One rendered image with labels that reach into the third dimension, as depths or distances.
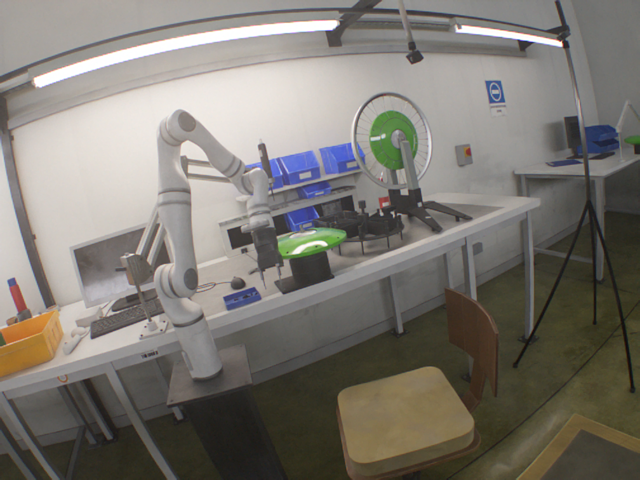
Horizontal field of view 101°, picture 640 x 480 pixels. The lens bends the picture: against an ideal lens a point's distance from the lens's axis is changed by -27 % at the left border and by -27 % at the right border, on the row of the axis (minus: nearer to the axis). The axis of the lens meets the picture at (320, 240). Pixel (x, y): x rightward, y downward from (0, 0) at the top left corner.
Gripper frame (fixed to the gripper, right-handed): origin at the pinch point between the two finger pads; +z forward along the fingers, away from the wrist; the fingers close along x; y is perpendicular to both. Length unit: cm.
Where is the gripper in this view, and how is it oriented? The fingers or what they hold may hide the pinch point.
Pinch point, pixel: (273, 287)
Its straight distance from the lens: 109.6
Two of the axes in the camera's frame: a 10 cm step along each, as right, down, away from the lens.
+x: -9.4, 2.7, 1.9
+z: 2.5, 9.6, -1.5
